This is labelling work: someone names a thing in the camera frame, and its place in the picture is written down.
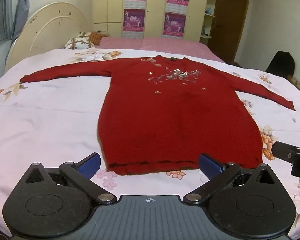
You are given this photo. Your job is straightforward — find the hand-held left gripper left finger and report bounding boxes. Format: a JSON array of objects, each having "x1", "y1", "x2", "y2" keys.
[{"x1": 24, "y1": 152, "x2": 117, "y2": 205}]

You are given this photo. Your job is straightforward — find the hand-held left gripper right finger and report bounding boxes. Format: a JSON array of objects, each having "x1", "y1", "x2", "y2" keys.
[{"x1": 182, "y1": 153, "x2": 275, "y2": 205}]

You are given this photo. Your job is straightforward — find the red sequined sweater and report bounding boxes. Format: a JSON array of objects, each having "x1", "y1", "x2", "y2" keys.
[{"x1": 19, "y1": 55, "x2": 296, "y2": 176}]

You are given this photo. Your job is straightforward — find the white floral blanket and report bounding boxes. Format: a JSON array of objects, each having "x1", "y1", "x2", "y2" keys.
[{"x1": 0, "y1": 47, "x2": 300, "y2": 240}]

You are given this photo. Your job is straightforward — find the black chair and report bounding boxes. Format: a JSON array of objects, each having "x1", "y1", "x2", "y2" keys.
[{"x1": 265, "y1": 51, "x2": 295, "y2": 77}]

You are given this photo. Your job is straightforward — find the pink bed sheet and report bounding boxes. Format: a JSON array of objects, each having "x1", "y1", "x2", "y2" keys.
[{"x1": 97, "y1": 37, "x2": 225, "y2": 64}]

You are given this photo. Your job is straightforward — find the orange patterned pillow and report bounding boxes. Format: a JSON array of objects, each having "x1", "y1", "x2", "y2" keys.
[{"x1": 89, "y1": 31, "x2": 110, "y2": 46}]

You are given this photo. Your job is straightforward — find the brown wooden door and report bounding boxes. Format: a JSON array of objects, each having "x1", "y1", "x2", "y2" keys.
[{"x1": 207, "y1": 0, "x2": 250, "y2": 63}]

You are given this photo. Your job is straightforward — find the cream curved headboard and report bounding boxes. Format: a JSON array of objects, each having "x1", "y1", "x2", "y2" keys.
[{"x1": 5, "y1": 2, "x2": 90, "y2": 70}]

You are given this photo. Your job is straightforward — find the cream corner shelf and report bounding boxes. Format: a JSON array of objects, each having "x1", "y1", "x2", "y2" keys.
[{"x1": 200, "y1": 0, "x2": 220, "y2": 40}]

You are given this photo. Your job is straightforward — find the cream wardrobe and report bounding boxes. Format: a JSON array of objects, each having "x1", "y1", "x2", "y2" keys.
[{"x1": 92, "y1": 0, "x2": 210, "y2": 43}]

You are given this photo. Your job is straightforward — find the grey tied curtain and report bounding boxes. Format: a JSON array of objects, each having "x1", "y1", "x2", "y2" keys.
[{"x1": 11, "y1": 0, "x2": 34, "y2": 43}]

